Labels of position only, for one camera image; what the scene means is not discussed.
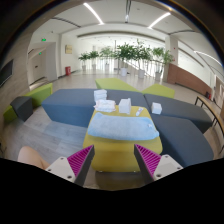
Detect potted plant in white pot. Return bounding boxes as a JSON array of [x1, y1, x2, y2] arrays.
[[115, 43, 134, 76]]

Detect potted plant centre right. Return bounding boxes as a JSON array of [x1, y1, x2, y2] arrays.
[[134, 40, 152, 78]]

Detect grey-blue left sofa bench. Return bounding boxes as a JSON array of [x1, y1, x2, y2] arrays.
[[42, 89, 148, 127]]

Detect white folded towel block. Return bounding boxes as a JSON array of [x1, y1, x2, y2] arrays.
[[119, 98, 131, 114]]

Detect stacked white folded towels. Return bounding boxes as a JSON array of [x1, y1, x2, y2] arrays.
[[94, 89, 107, 101]]

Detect green bench centre back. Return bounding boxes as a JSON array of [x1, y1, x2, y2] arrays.
[[95, 78, 137, 92]]

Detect wall-mounted dark screen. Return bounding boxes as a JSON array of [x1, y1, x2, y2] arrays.
[[0, 60, 14, 88]]

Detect yellow wall notice board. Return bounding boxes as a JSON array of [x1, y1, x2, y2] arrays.
[[65, 45, 72, 54]]

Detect white folded towel right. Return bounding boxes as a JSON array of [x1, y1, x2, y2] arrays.
[[151, 102, 162, 114]]

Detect green bench right back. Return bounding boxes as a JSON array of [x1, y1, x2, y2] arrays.
[[142, 84, 175, 98]]

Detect light blue towel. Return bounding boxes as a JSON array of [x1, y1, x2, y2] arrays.
[[88, 112, 159, 141]]

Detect red fire extinguisher box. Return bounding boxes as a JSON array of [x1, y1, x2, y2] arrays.
[[65, 66, 71, 76]]

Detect dark grey cube stool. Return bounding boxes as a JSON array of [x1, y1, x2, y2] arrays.
[[11, 96, 33, 121]]

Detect green bench left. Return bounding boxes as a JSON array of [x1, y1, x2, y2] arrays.
[[3, 83, 53, 123]]

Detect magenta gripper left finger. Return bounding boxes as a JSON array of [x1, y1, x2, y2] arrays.
[[47, 145, 95, 186]]

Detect person's bare knee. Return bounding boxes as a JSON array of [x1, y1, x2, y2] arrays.
[[17, 146, 50, 170]]

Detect grey-blue sofa bench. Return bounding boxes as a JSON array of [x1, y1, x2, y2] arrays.
[[42, 89, 148, 127], [144, 94, 212, 125]]

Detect yellow ottoman table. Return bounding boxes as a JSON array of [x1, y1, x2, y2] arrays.
[[83, 106, 162, 172]]

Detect grey-blue right sofa bench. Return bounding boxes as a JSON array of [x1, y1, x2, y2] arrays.
[[144, 94, 212, 125]]

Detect grey-blue front right bench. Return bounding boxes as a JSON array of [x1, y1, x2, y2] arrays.
[[151, 114, 214, 167]]

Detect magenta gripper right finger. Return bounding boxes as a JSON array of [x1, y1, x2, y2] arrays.
[[134, 144, 182, 184]]

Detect wooden bench with black frame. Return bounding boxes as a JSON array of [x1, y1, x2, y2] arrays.
[[194, 95, 224, 154]]

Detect small white bottle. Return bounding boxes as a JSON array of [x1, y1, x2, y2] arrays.
[[136, 107, 144, 116]]

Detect potted plant far right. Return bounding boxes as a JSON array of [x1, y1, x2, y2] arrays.
[[152, 47, 174, 81]]

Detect potted plant far left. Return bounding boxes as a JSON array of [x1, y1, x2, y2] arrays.
[[79, 52, 90, 71]]

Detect green bench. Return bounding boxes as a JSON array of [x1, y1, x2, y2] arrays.
[[142, 84, 175, 98], [3, 83, 53, 123], [95, 78, 137, 92]]

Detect crumpled white towel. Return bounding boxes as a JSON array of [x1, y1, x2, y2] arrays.
[[94, 100, 116, 112]]

